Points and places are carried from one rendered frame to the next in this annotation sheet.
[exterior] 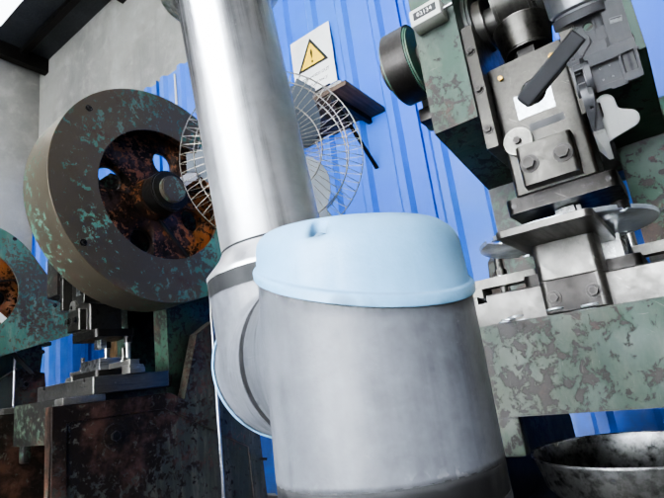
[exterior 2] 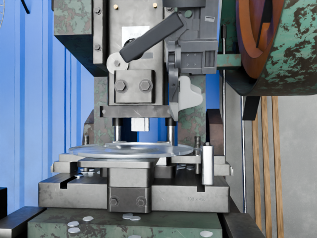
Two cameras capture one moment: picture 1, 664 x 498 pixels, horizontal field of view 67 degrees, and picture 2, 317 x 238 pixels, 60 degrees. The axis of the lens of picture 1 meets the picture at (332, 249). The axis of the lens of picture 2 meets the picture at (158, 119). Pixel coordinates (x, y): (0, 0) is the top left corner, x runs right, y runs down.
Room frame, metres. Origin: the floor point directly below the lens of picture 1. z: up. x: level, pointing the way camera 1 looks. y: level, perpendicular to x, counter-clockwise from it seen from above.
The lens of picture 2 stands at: (0.25, -0.14, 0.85)
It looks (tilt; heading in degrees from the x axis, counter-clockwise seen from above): 0 degrees down; 331
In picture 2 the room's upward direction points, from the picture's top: straight up
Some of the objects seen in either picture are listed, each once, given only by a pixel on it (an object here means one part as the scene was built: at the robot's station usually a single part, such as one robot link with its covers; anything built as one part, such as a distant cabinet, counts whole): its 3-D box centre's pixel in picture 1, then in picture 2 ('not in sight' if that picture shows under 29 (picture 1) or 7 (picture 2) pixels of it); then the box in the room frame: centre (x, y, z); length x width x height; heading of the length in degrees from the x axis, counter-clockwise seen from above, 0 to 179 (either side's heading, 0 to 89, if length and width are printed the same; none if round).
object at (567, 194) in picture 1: (569, 207); (141, 116); (0.96, -0.48, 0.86); 0.20 x 0.16 x 0.05; 55
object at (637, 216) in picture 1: (563, 235); (132, 148); (0.85, -0.41, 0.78); 0.29 x 0.29 x 0.01
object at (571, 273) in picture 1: (567, 269); (128, 181); (0.81, -0.38, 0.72); 0.25 x 0.14 x 0.14; 145
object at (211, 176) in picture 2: not in sight; (207, 163); (0.75, -0.55, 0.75); 0.03 x 0.03 x 0.10; 55
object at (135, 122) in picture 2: (570, 216); (140, 124); (0.95, -0.47, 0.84); 0.05 x 0.03 x 0.04; 55
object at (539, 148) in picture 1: (542, 122); (138, 51); (0.92, -0.46, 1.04); 0.17 x 0.15 x 0.30; 145
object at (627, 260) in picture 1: (587, 276); (141, 166); (0.96, -0.48, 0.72); 0.20 x 0.16 x 0.03; 55
